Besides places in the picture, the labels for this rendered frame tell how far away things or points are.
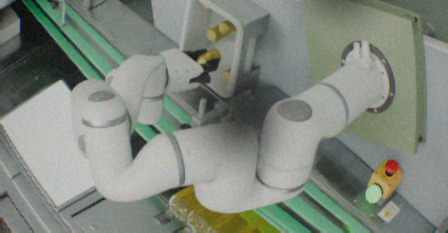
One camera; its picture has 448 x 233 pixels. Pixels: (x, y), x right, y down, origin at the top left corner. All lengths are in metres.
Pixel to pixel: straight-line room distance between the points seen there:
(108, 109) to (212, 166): 0.18
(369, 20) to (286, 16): 0.33
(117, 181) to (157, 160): 0.08
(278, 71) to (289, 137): 0.56
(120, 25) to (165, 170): 0.96
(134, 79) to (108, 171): 0.29
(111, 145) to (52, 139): 0.83
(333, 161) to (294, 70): 0.23
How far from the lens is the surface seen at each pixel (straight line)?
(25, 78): 2.21
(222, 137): 1.15
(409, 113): 1.38
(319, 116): 1.20
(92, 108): 1.13
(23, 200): 1.84
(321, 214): 1.53
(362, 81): 1.32
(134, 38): 1.97
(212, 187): 1.18
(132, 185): 1.12
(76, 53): 2.08
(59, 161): 1.89
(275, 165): 1.21
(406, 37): 1.31
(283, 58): 1.68
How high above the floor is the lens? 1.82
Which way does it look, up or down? 34 degrees down
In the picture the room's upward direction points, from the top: 120 degrees counter-clockwise
